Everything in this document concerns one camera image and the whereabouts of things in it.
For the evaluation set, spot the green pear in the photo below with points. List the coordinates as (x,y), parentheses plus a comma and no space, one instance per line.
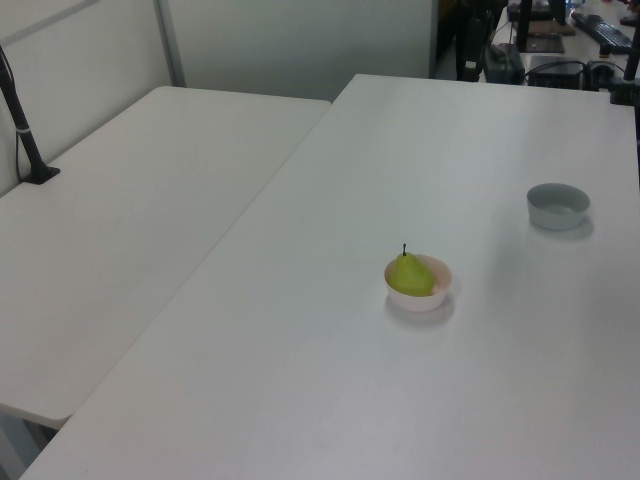
(410,277)

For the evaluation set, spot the pink bowl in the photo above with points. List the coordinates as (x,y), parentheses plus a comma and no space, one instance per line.
(420,304)

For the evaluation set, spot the gray bowl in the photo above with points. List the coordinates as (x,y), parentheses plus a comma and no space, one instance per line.
(557,212)

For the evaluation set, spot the white side table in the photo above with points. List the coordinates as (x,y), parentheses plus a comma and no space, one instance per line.
(150,200)

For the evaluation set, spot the black folded stand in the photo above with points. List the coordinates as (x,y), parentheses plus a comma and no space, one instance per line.
(472,40)

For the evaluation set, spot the black bag with green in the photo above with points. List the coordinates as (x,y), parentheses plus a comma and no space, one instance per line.
(502,62)

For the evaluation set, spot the black equipment box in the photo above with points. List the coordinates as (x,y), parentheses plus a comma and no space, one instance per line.
(555,72)

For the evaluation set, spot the black desk mat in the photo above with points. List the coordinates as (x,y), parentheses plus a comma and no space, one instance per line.
(545,44)

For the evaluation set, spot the brown desk board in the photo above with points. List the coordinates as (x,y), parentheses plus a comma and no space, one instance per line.
(552,27)

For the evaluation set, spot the black keyboard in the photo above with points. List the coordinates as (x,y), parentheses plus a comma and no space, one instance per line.
(605,31)

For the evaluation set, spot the metal partition post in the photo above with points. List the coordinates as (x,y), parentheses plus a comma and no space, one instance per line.
(170,45)

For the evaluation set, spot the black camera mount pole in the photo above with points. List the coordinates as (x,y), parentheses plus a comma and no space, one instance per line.
(631,65)
(25,145)

